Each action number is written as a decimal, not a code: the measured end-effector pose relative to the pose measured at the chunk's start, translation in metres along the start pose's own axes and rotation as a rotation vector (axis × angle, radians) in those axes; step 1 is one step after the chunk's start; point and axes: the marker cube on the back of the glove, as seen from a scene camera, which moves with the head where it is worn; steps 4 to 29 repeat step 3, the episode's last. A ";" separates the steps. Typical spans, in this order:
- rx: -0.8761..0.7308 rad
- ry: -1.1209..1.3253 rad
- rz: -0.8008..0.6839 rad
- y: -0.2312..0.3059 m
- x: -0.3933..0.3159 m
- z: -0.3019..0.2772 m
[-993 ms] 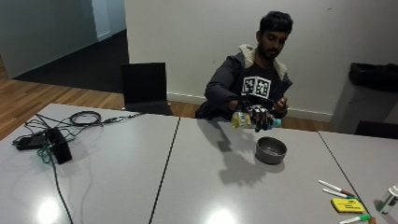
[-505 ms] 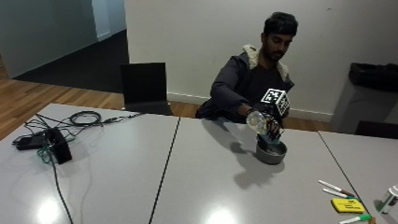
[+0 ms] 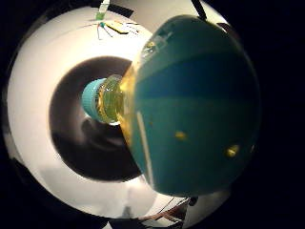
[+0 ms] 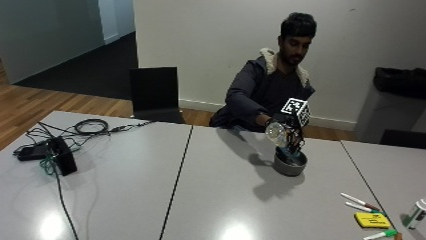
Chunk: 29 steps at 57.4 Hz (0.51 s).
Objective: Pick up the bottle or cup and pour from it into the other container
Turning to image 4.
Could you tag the white cube of black markers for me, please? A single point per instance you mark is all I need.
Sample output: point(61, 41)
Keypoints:
point(295, 110)

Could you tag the the person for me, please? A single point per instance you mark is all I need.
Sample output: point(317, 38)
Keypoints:
point(266, 83)

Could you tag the white marker red cap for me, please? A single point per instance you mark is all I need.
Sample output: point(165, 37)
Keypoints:
point(359, 201)

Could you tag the black chair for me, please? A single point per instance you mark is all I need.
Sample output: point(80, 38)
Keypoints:
point(154, 95)
point(403, 138)

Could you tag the grey bin with black bag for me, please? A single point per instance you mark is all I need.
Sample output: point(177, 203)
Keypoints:
point(394, 103)

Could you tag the white marker green cap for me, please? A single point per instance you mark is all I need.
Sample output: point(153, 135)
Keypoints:
point(361, 208)

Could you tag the yellow sponge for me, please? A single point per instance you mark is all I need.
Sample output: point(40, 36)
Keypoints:
point(371, 220)

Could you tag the white marker green end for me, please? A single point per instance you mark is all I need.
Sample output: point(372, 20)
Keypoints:
point(380, 234)

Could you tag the white bottle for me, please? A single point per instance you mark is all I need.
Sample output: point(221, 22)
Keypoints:
point(415, 214)

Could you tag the black box device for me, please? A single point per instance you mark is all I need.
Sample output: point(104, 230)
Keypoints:
point(62, 156)

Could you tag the flat black device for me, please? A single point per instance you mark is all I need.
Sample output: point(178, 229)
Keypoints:
point(30, 153)

